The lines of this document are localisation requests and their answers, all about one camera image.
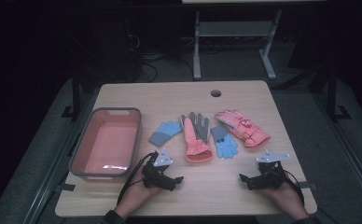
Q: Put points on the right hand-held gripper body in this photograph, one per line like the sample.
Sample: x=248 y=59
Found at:
x=271 y=175

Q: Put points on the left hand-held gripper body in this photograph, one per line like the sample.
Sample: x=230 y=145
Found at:
x=156 y=174

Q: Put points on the pink padded glove grey palm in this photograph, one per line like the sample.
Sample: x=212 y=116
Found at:
x=243 y=129
x=194 y=146

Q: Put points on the blue knit glove grey cuff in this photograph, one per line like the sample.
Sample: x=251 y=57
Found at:
x=165 y=132
x=224 y=144

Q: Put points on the pink basket with grey rim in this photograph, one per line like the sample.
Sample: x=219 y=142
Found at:
x=107 y=146

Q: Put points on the person's left hand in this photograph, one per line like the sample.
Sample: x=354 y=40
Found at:
x=135 y=196

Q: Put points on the black tape strip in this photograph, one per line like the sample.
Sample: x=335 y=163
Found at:
x=65 y=187
x=308 y=185

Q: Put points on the aluminium floor rail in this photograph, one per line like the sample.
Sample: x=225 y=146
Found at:
x=51 y=174
x=353 y=161

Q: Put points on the black metal stand post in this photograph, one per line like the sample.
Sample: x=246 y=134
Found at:
x=76 y=96
x=332 y=93

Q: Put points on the grey metal table frame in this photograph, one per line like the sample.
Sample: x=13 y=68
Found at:
x=235 y=29

